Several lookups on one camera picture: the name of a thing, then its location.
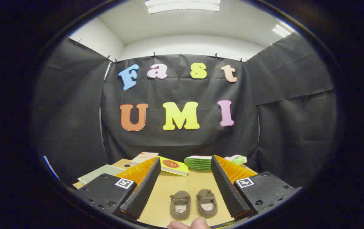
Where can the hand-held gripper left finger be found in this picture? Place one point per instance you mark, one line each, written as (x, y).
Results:
(143, 190)

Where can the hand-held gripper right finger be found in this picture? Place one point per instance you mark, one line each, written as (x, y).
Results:
(228, 190)

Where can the brown fuzzy shoe with bow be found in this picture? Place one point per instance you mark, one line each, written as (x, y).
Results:
(180, 198)
(206, 196)

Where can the green fabric storage box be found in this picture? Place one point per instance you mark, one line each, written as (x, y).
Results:
(100, 173)

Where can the pink and green plush toy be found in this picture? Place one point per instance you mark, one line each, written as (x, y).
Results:
(237, 160)

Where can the yellow book with red circle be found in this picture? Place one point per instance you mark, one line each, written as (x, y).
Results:
(174, 165)

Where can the watermelon slice plush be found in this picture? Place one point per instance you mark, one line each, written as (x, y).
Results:
(197, 163)

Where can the black backdrop cloth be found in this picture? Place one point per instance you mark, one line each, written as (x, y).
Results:
(178, 140)

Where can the ceiling light panel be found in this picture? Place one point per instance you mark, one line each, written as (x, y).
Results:
(281, 31)
(182, 5)

